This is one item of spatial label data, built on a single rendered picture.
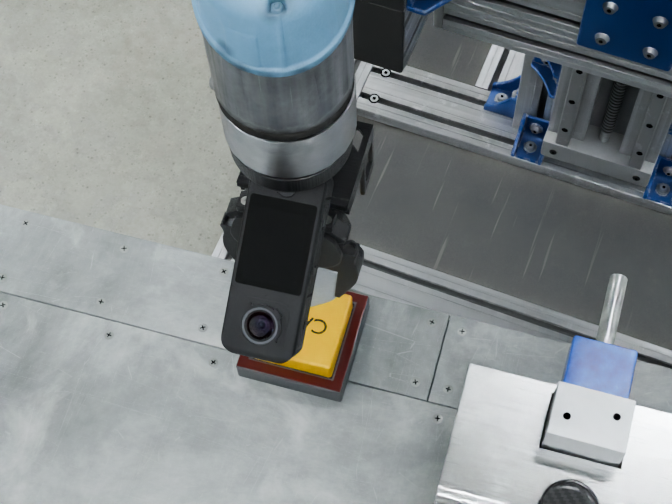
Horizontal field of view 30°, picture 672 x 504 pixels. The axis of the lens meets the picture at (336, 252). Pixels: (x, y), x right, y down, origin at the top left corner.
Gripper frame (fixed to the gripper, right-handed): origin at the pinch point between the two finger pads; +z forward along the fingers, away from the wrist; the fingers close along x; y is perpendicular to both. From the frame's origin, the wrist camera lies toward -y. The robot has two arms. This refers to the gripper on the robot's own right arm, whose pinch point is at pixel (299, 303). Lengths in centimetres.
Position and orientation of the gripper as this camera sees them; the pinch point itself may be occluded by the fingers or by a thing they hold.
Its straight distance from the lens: 87.8
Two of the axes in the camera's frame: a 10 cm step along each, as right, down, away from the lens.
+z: 0.3, 4.4, 9.0
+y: 2.7, -8.7, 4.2
